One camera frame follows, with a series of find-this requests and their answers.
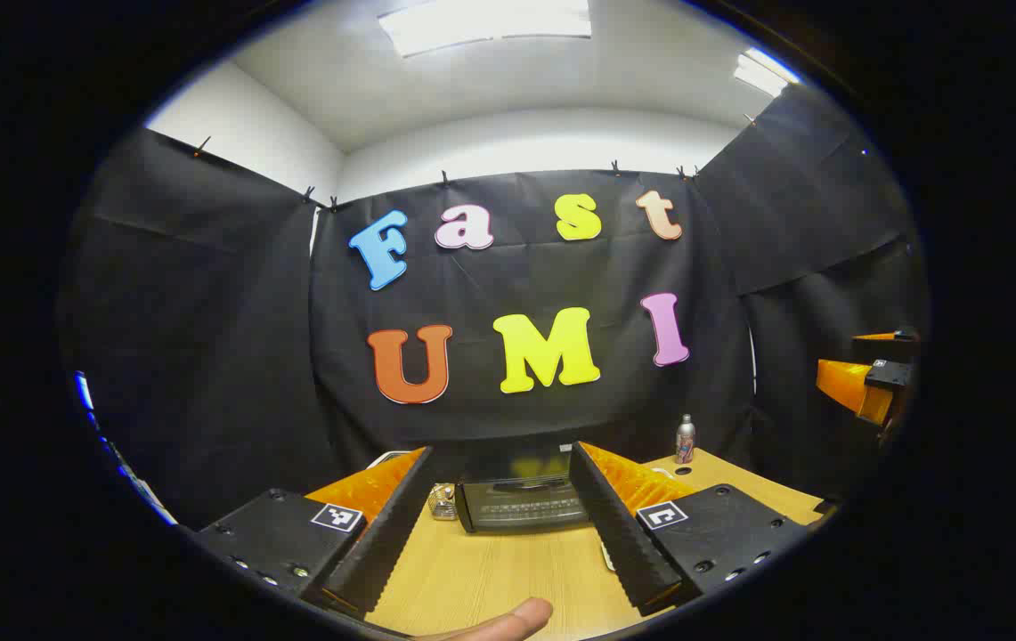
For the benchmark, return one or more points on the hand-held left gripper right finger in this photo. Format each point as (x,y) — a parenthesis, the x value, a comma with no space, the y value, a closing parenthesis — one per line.
(619,534)

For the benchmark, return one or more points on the large ceiling light panel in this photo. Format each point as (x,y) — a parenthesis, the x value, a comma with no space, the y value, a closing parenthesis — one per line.
(485,22)

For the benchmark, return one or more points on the black electric oven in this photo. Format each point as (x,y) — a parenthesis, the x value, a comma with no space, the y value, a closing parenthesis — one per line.
(516,512)

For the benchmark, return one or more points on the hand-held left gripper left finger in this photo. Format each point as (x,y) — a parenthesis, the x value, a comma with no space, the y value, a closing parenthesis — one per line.
(387,543)

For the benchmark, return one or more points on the black backdrop cloth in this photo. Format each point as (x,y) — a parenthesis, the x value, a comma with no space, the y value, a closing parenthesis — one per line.
(205,356)

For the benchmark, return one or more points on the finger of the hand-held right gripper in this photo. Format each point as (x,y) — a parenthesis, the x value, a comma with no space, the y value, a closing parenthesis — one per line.
(846,383)
(895,336)

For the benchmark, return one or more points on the small ceiling light panel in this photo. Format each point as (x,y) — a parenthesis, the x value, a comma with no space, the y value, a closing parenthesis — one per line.
(764,73)

